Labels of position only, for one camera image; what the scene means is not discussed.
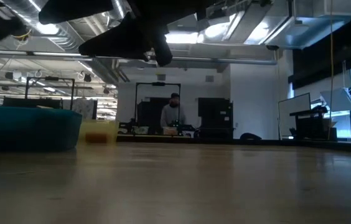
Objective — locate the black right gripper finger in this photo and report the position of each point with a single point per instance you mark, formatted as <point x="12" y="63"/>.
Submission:
<point x="122" y="40"/>
<point x="163" y="53"/>

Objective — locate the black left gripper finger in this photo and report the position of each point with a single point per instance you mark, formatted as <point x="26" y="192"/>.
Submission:
<point x="76" y="9"/>

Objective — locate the small red wooden block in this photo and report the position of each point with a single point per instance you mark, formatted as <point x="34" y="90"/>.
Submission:
<point x="96" y="138"/>

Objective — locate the black background robot arm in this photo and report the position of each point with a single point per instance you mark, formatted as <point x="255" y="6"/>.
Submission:
<point x="180" y="127"/>
<point x="127" y="127"/>

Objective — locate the grey ceiling unit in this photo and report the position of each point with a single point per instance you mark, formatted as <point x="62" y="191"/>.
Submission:
<point x="191" y="22"/>

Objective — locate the ceiling light panel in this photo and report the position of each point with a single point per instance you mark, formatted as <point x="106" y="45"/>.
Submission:
<point x="181" y="37"/>
<point x="48" y="28"/>

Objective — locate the long ceiling pipe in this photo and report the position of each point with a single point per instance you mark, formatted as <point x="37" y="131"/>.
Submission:
<point x="54" y="54"/>

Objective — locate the person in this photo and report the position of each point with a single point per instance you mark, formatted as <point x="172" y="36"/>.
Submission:
<point x="172" y="113"/>

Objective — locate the white patterned board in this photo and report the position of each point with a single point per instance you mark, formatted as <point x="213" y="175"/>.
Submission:
<point x="82" y="109"/>

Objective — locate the black cabinet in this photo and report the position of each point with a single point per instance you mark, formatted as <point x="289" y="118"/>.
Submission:
<point x="216" y="118"/>

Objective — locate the black equipment case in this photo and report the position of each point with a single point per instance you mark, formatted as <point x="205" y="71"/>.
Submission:
<point x="32" y="103"/>

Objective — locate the yellow translucent plastic bin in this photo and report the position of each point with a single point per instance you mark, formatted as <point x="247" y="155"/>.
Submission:
<point x="97" y="127"/>

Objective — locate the teal plastic bin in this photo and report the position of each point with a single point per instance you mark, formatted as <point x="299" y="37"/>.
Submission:
<point x="23" y="130"/>

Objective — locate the whiteboard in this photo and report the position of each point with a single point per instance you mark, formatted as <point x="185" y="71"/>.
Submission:
<point x="287" y="107"/>

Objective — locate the black workstation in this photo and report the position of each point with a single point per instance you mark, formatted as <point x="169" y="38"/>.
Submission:
<point x="312" y="124"/>

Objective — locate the white hanging sheet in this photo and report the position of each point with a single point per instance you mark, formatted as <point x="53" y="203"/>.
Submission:
<point x="337" y="99"/>

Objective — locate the ribbed silver ceiling duct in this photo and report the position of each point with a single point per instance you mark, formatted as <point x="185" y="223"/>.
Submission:
<point x="63" y="37"/>

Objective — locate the black rig frame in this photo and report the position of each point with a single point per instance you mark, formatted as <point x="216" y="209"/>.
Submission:
<point x="158" y="84"/>
<point x="49" y="78"/>

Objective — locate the black table frame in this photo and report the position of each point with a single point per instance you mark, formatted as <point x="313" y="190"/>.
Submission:
<point x="209" y="140"/>

